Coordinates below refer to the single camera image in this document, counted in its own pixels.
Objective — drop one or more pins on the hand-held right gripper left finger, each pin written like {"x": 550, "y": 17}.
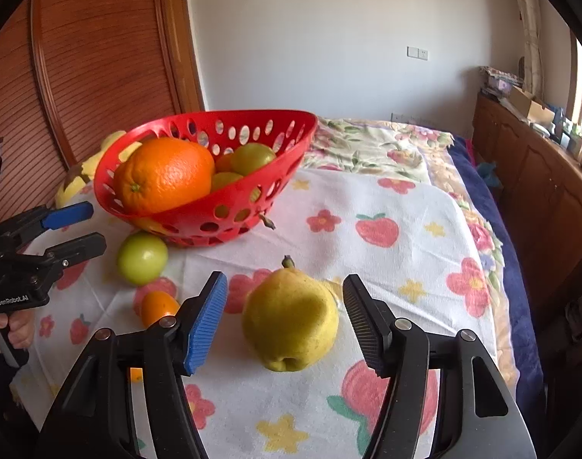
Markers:
{"x": 206, "y": 325}

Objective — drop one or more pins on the wooden slatted wardrobe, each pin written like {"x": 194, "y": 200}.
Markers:
{"x": 104, "y": 57}

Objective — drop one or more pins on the folded patterned cloth stack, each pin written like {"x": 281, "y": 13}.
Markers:
{"x": 499, "y": 81}

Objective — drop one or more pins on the teal cloth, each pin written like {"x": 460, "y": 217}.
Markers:
{"x": 487, "y": 173}

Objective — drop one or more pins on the yellow plush toy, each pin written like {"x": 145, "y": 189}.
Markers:
{"x": 88, "y": 168}

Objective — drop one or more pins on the yellow pear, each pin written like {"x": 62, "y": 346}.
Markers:
{"x": 291, "y": 320}

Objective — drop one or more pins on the patterned beige curtain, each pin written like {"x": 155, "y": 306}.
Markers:
{"x": 530, "y": 19}

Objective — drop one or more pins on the white strawberry print tablecloth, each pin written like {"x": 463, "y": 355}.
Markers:
{"x": 391, "y": 272}

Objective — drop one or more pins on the large orange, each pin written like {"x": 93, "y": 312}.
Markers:
{"x": 169, "y": 174}

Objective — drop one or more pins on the red perforated plastic basket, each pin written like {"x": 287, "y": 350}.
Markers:
{"x": 281, "y": 153}

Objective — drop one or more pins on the floral blanket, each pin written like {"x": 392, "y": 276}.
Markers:
{"x": 367, "y": 143}

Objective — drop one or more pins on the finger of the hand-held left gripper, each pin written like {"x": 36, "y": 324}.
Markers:
{"x": 80, "y": 248}
{"x": 68, "y": 215}

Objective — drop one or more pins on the open cardboard box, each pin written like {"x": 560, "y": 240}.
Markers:
{"x": 535, "y": 111}

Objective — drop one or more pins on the small tangerine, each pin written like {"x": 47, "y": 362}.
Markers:
{"x": 135, "y": 374}
{"x": 158, "y": 308}
{"x": 225, "y": 162}

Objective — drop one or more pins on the wooden low cabinet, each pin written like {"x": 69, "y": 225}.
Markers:
{"x": 535, "y": 186}

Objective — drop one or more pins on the person's left hand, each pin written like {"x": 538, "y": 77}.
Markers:
{"x": 21, "y": 332}

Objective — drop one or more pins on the dark blue blanket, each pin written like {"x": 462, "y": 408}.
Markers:
{"x": 511, "y": 296}

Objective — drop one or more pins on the white wall switch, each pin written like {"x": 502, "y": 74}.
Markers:
{"x": 417, "y": 53}

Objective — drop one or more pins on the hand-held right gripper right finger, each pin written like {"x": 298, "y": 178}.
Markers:
{"x": 367, "y": 332}

